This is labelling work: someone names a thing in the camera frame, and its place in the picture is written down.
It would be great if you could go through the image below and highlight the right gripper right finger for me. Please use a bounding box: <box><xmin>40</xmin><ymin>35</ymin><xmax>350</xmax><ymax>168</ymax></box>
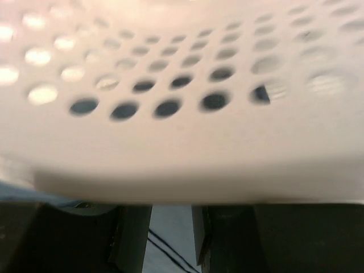
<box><xmin>192</xmin><ymin>204</ymin><xmax>363</xmax><ymax>272</ymax></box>

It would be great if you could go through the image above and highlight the blue t shirt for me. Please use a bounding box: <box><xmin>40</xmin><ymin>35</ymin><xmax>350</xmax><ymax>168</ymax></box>
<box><xmin>1</xmin><ymin>183</ymin><xmax>201</xmax><ymax>272</ymax></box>

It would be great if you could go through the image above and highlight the white plastic laundry basket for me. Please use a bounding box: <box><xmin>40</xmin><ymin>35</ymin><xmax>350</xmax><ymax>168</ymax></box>
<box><xmin>1</xmin><ymin>1</ymin><xmax>363</xmax><ymax>204</ymax></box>

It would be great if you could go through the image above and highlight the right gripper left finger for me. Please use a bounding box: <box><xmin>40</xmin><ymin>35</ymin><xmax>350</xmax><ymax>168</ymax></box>
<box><xmin>1</xmin><ymin>201</ymin><xmax>151</xmax><ymax>272</ymax></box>

